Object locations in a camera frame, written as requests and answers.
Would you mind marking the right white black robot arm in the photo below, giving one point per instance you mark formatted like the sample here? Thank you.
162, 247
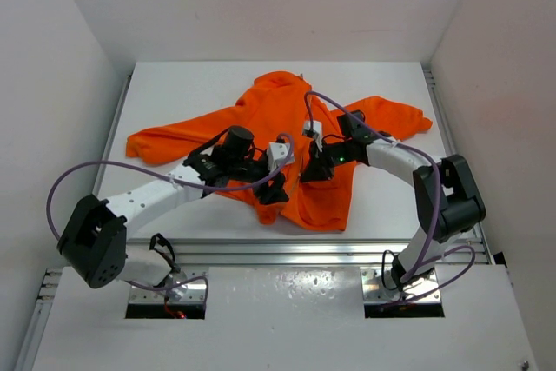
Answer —
447, 198

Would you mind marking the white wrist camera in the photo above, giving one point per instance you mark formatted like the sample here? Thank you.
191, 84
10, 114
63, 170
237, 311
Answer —
278, 153
312, 129

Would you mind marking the white front cover panel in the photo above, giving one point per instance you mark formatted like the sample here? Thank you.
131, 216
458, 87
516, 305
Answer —
279, 319

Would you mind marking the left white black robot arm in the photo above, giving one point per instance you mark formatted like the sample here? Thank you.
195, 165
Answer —
95, 239

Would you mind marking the metal base plate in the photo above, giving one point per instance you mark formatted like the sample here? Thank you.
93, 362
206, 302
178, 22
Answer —
186, 287
424, 289

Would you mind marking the aluminium extrusion rail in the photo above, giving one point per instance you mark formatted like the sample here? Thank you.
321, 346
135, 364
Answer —
290, 253

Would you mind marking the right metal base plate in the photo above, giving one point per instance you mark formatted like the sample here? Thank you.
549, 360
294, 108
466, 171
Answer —
424, 289

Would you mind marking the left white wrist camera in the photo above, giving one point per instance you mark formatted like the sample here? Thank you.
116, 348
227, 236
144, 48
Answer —
278, 153

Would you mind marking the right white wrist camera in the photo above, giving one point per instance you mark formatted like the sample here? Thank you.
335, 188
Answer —
312, 129

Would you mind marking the orange zip jacket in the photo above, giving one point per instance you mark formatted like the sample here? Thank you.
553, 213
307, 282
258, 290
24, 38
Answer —
273, 105

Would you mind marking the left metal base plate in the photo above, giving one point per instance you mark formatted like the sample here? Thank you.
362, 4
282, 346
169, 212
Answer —
186, 287

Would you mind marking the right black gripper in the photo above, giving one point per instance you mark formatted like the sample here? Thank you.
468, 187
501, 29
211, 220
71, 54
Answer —
318, 168

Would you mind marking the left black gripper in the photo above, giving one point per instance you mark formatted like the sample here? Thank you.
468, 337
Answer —
273, 192

